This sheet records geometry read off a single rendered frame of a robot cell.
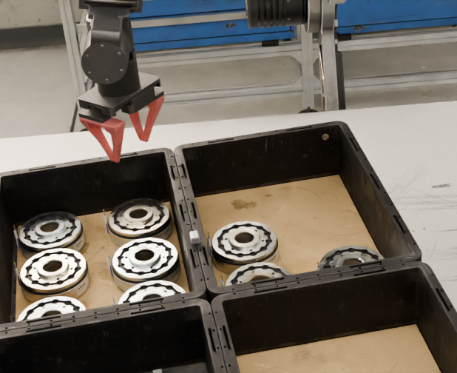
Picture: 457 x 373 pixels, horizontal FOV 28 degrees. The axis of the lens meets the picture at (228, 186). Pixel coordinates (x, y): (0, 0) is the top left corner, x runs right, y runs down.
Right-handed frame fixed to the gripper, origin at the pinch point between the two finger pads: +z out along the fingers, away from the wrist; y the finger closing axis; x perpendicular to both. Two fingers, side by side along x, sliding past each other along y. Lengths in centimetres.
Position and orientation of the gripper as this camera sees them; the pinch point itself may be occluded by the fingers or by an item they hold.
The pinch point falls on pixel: (129, 146)
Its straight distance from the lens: 131.0
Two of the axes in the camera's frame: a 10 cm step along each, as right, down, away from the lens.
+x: -8.1, -2.5, 5.3
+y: 5.8, -4.8, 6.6
